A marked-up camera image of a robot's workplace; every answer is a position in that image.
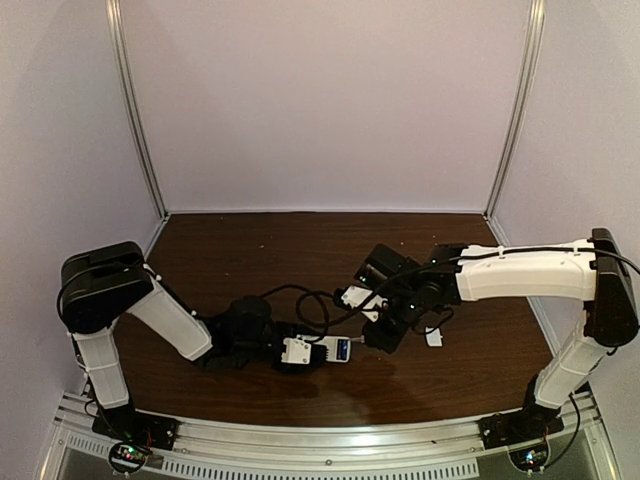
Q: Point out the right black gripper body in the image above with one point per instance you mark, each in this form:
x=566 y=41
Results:
x=382 y=331

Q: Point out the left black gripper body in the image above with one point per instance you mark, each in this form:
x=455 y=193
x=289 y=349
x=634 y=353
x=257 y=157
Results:
x=317 y=354

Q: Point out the white remote control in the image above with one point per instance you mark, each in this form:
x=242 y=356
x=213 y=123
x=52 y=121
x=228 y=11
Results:
x=338 y=348

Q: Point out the white battery cover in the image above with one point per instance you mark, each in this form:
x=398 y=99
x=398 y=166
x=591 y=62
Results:
x=433 y=338

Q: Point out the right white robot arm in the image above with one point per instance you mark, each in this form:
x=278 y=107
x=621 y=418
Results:
x=395 y=292

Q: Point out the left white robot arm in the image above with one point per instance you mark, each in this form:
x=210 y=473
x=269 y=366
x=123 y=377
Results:
x=102 y=285

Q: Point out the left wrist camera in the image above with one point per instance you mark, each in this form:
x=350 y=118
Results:
x=296 y=351

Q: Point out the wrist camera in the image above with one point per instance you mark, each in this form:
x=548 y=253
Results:
x=355 y=297
x=296 y=351

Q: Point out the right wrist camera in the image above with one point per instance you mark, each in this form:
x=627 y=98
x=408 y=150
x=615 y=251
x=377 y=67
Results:
x=355 y=297

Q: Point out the front aluminium rail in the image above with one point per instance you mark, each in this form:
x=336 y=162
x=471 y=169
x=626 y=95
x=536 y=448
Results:
x=449 y=449

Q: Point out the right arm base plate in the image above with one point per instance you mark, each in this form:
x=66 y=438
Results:
x=507 y=429

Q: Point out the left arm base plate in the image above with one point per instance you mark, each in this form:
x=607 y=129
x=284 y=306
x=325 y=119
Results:
x=145 y=430

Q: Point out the right aluminium frame post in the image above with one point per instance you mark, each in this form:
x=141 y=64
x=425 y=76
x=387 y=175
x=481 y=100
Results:
x=529 y=61

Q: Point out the aluminium frame post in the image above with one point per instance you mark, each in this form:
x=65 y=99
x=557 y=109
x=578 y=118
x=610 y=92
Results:
x=126 y=79
x=529 y=61

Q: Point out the left aluminium frame post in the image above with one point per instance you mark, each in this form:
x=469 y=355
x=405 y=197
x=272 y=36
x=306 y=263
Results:
x=126 y=79

